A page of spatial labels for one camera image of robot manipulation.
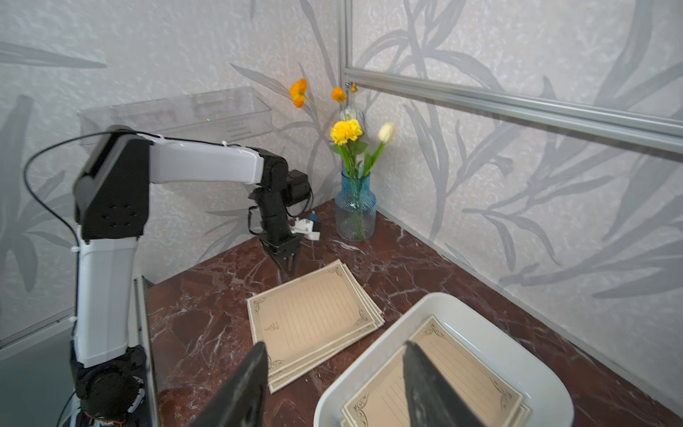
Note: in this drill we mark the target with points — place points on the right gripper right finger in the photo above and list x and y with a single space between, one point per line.
431 400

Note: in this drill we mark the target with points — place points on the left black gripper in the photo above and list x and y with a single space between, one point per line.
279 243

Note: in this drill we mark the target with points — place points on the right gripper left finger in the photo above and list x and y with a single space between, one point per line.
241 399

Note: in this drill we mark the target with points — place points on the white plastic storage box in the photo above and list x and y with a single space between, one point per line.
543 391

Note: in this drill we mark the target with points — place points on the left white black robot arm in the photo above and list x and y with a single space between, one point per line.
110 351

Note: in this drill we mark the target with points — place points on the beige stationery paper stack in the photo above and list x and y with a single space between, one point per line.
381 401

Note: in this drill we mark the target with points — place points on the blue glass vase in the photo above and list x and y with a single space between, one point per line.
355 209

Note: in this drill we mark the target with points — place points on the yellow orange flower bouquet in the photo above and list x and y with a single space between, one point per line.
346 134

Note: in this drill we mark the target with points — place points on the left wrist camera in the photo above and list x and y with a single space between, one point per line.
299 203

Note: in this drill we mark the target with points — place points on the clear plastic wall shelf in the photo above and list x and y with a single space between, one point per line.
223 116

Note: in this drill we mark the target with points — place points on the aluminium frame rail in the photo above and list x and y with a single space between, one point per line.
659 133

